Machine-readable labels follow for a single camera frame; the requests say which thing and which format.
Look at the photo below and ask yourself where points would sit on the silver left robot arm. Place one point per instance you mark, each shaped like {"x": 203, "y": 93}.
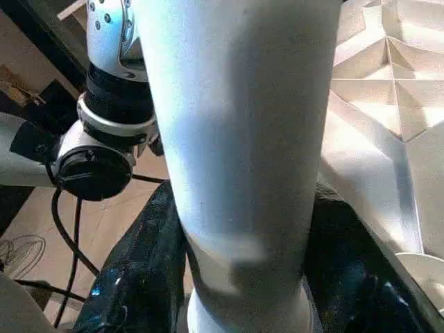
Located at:
{"x": 104, "y": 52}

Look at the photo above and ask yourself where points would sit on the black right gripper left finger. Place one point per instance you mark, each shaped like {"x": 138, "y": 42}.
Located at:
{"x": 138, "y": 277}

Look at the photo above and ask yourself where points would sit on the white plastic table top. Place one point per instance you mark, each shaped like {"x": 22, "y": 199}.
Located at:
{"x": 381, "y": 104}

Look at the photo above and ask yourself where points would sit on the white plastic table leg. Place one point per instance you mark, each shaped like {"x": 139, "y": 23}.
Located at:
{"x": 243, "y": 138}

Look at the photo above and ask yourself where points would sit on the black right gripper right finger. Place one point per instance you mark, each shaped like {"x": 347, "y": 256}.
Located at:
{"x": 354, "y": 277}

